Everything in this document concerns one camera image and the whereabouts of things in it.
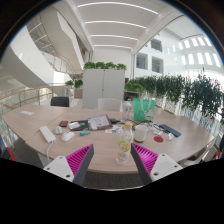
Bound wooden-topped glass railing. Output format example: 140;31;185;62
0;83;68;111

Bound small potted plants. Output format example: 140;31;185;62
64;79;84;90

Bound white power strip cable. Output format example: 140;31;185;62
45;141;56;164

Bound white power strip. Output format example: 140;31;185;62
39;125;57;144

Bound clear white-lidded shaker bottle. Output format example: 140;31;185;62
121;99;133;122

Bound clear yellow-capped drink bottle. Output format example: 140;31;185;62
115;121;135;165

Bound white cabinet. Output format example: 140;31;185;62
81;68;126;110

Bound black cables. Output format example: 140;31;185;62
146;119;168;133

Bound dark blue keyboard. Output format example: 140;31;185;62
158;123;183;138

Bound white mug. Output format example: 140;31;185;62
133;124;149;144

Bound green plants on cabinet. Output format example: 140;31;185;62
82;61;128;72

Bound green tote bag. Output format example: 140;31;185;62
133;97;156;122

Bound tablet in brown case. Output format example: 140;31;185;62
87;114;113;131

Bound black folder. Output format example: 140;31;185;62
67;119;90;132

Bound red black chair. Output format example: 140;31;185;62
0;134;18;163

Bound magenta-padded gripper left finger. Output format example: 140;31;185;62
43;143;95;188

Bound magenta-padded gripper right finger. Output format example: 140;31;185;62
130;142;184;186

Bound ceiling light strips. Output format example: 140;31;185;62
76;0;159;51

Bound colourful sticker sheet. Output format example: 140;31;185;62
104;124;125;135

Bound green hedge plant row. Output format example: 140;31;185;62
124;71;224;121

